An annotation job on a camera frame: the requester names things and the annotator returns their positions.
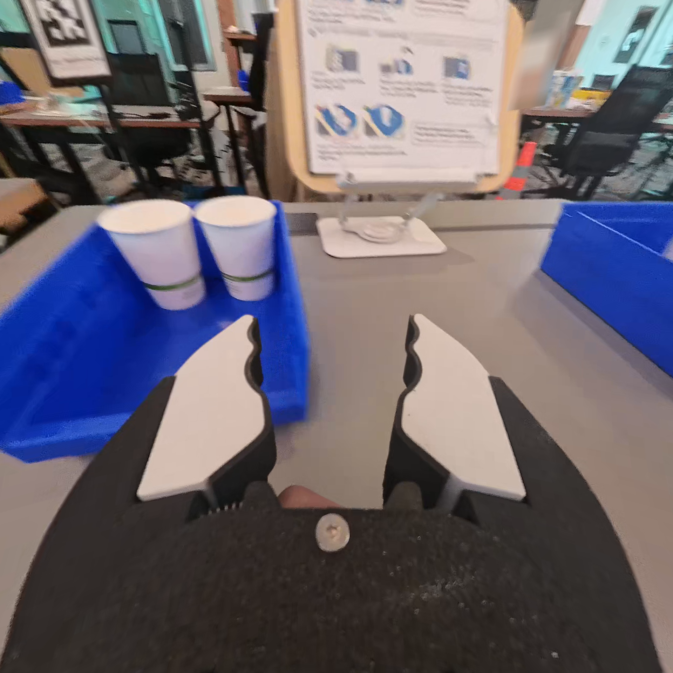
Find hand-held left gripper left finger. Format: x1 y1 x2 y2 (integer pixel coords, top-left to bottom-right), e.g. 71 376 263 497
137 314 278 514

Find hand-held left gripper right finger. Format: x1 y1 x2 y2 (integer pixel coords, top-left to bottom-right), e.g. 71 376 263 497
384 314 528 513

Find blue plastic bin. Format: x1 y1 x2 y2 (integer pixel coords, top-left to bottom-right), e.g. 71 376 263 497
0 200 311 463
541 201 673 379

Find white paper cup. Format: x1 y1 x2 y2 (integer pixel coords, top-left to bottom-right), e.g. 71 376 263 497
97 200 207 311
193 197 278 302

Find instruction sheet on tablet stand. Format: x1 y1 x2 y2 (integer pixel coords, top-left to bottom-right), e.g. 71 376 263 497
273 0 526 258

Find orange traffic cone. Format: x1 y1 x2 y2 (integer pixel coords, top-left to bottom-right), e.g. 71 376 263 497
502 141 538 192

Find printed instruction sheet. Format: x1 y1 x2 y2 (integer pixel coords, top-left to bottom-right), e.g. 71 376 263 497
297 0 508 177

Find beige hanging coat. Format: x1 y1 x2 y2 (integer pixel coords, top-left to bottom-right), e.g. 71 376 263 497
261 32 311 202

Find grey side table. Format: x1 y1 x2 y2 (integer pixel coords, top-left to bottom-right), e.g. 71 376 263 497
0 178 50 234

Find dark wooden desk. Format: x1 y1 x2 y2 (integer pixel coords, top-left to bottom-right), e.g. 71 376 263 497
0 105 219 203

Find wooden office desk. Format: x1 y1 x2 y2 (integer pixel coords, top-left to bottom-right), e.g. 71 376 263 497
519 105 673 158

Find large black office chair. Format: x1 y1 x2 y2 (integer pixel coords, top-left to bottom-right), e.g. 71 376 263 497
547 64 673 198

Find small wooden side desk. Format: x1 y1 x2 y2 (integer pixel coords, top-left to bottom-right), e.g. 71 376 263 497
202 87 266 198

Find black white marker sign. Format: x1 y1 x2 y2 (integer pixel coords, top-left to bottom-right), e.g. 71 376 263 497
18 0 114 81

